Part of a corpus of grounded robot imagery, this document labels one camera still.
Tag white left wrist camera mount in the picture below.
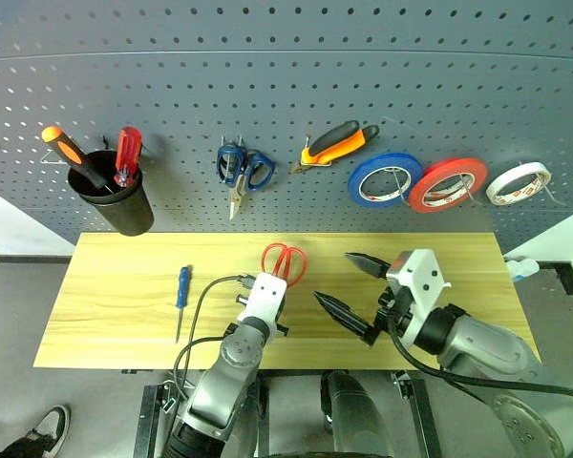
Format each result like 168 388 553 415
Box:
237 272 288 335

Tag blue handled scissors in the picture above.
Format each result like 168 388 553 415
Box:
216 141 276 221

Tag black plastic cup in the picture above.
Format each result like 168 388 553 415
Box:
67 150 155 238

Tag white tape roll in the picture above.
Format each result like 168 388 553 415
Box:
485 161 553 207

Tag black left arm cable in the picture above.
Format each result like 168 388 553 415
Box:
173 273 258 398

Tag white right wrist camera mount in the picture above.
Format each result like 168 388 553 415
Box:
386 248 453 352

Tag blue tape roll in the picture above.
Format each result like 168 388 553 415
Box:
347 152 425 208

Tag red tape roll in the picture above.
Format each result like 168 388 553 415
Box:
408 157 488 214

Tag black white sneaker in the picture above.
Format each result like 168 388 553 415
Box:
0 405 72 458

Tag orange black handled screwdriver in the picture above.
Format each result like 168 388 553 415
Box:
41 125 111 190

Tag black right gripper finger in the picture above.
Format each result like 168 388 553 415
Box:
344 251 392 281
313 289 379 347

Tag small blue screwdriver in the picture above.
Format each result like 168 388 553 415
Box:
174 265 193 344

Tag orange black pliers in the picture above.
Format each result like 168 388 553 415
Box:
288 120 380 176

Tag red handled scissors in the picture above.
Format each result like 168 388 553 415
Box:
261 242 309 288

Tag grey metal pegboard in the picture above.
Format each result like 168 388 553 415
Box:
0 0 573 254

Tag black metal table frame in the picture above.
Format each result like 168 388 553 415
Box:
121 367 443 458

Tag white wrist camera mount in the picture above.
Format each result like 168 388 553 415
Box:
237 272 288 335
386 248 453 352

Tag clear plastic bottle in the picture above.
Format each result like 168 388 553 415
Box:
504 257 541 283

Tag red handled screwdriver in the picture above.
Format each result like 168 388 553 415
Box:
113 126 143 188

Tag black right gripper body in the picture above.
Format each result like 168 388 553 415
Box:
374 279 414 345

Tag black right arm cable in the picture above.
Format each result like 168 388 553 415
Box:
386 328 573 403

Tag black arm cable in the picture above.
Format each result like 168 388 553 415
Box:
173 273 258 398
386 328 573 403

